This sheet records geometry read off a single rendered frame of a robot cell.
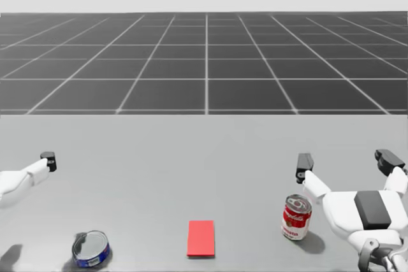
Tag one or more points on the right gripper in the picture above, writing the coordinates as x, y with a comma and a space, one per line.
341, 211

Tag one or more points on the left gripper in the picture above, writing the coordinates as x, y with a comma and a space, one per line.
11, 186

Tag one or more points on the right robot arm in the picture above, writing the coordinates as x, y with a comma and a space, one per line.
382, 254

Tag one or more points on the red and white can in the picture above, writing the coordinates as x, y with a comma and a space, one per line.
296, 219

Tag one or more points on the blue flat can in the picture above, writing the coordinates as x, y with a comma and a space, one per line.
90, 249

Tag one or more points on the pink pad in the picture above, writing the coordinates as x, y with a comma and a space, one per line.
201, 238

